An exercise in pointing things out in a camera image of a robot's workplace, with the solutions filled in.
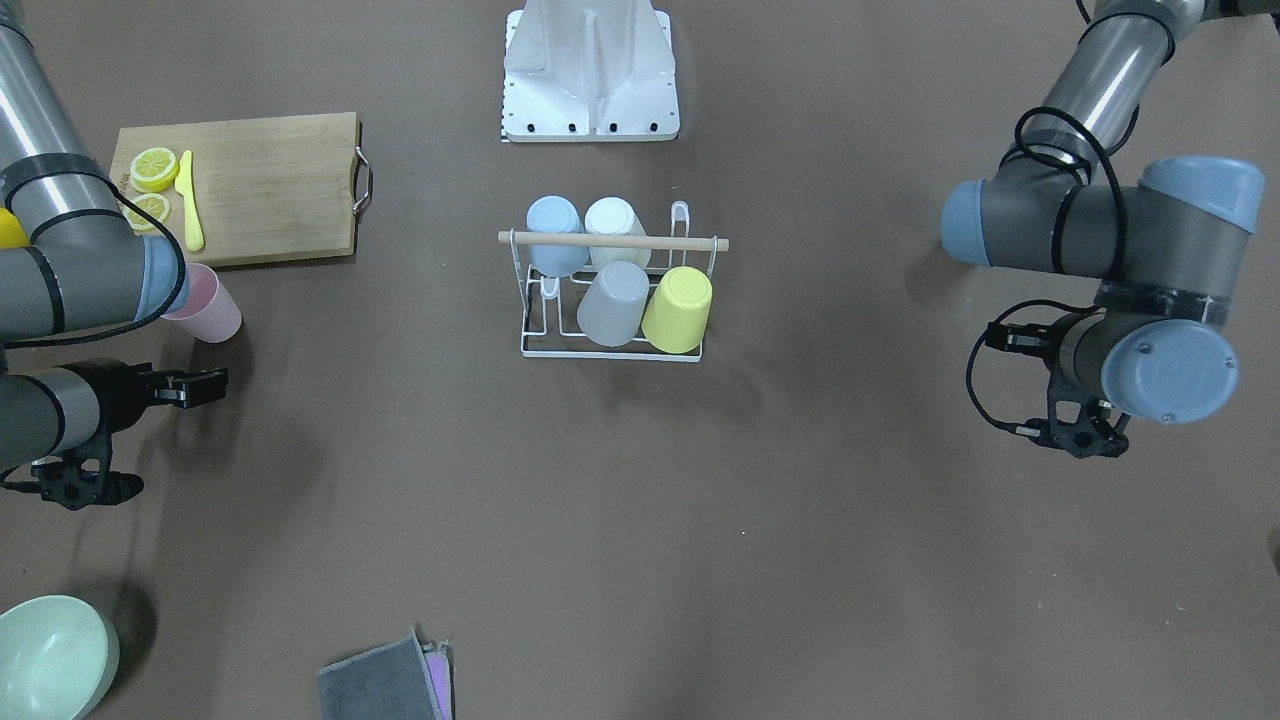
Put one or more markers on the yellow lemon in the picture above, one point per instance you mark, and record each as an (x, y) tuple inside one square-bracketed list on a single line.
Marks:
[(12, 235)]

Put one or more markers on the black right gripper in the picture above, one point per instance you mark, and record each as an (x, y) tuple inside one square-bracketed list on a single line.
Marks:
[(122, 388)]

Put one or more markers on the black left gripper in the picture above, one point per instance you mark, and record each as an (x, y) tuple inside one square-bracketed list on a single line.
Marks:
[(1047, 341)]

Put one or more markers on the pink plastic cup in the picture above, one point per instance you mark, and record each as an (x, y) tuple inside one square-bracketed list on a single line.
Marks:
[(209, 313)]

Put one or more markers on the white wire cup holder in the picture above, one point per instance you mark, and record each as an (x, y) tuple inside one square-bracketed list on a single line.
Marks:
[(551, 260)]

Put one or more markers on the white plastic cup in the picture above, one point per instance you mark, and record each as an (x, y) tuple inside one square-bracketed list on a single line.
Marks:
[(613, 216)]

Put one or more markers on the white camera pillar base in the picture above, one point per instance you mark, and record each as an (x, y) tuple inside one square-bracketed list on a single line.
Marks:
[(589, 72)]

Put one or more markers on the grey plastic cup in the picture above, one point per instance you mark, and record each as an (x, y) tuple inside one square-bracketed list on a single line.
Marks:
[(611, 310)]

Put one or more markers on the yellow plastic knife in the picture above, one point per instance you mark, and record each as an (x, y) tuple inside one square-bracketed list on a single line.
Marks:
[(184, 183)]

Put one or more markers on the green bowl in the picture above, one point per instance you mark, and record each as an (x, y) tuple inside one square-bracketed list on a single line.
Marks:
[(59, 656)]

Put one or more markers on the yellow plastic cup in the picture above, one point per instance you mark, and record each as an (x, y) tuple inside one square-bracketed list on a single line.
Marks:
[(675, 320)]

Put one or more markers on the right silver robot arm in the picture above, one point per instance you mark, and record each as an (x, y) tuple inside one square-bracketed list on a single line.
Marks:
[(84, 276)]

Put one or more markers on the grey cloth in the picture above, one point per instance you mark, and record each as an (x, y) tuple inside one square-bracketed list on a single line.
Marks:
[(407, 679)]

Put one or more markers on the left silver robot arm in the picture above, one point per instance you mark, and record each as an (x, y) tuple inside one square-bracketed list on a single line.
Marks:
[(1167, 251)]

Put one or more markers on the wooden cutting board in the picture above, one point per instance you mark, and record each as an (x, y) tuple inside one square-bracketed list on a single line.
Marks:
[(267, 190)]

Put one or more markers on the lemon slice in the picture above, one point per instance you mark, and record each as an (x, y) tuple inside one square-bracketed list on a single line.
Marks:
[(153, 170), (144, 211)]

